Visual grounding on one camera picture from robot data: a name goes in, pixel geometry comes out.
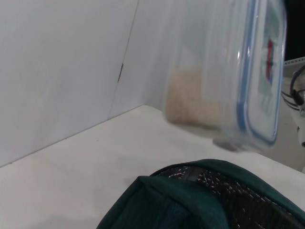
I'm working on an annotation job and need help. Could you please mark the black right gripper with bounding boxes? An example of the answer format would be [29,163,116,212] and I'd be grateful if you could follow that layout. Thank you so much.
[284,0,305,62]

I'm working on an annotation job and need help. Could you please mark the dark teal insulated bag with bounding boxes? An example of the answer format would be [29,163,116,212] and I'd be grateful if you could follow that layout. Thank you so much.
[96,159,305,229]

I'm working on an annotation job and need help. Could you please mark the dark right arm cable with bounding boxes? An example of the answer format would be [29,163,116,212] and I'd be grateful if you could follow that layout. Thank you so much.
[291,70,305,106]

